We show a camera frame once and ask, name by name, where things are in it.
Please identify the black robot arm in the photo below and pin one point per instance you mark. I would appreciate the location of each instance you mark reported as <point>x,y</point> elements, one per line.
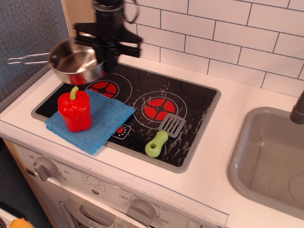
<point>109,4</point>

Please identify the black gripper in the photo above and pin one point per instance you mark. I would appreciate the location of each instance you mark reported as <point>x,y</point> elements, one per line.
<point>108,37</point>

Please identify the black toy stovetop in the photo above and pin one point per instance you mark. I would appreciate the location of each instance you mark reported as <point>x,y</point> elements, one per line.
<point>154,96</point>

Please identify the grey oven door handle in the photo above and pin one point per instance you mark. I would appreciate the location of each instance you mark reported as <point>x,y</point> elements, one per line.
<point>87,214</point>

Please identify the grey oven knob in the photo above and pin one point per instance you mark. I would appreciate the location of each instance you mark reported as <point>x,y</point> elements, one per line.
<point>141,212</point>
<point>45,168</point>

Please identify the grey spatula with green handle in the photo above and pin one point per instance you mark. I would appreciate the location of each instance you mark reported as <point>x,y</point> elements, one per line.
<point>170,127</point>

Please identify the blue folded cloth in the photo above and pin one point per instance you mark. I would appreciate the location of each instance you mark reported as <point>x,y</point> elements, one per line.
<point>107,116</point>

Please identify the red toy bell pepper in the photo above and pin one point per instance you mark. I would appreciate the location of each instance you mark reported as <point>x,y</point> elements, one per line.
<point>75,109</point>

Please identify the orange plush object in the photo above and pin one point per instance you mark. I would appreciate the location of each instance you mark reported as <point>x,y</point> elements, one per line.
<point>20,223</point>

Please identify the grey toy faucet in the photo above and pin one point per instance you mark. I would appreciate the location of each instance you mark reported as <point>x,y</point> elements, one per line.
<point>297,113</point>

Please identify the grey left oven knob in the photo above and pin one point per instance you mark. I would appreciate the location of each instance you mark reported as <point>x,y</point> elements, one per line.
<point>45,168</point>

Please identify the wooden side post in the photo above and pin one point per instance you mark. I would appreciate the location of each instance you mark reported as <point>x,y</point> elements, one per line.
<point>77,11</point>

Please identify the grey toy sink basin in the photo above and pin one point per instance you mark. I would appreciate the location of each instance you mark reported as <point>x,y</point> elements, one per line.
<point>267,163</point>

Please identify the metal pot with wire handle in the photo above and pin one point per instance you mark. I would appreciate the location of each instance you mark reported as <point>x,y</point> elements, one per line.
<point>72,63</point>

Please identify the grey right oven knob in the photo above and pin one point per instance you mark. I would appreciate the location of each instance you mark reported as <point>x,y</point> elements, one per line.
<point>141,212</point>

